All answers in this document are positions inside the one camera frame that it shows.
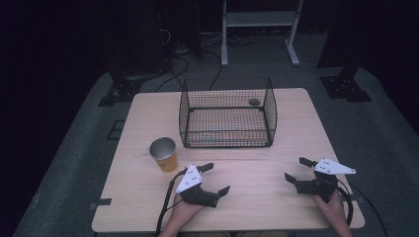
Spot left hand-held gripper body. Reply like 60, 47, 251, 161
175, 163, 220, 209

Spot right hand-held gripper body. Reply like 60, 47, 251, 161
294, 157, 357, 203

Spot orange paper cup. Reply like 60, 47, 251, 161
148, 136, 179, 174

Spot black wire mesh basket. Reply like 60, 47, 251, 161
178, 77, 278, 149

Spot person's right hand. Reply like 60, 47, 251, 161
312, 190, 348, 227

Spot person's left hand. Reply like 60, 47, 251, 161
167, 193, 207, 229

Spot black stand base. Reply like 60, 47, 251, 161
97, 70, 143, 108
318, 64, 374, 104

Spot black tape floor marking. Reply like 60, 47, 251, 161
106, 119, 126, 141

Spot black tape strip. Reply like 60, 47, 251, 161
89, 197, 113, 210

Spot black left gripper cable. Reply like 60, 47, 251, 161
155, 168, 188, 236

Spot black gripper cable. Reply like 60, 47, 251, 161
335, 180, 390, 237
155, 168, 188, 236

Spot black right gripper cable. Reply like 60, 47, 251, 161
335, 180, 390, 237

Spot black floor cables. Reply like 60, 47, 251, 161
154, 28, 261, 94

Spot white metal desk frame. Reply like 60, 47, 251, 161
220, 0, 304, 68

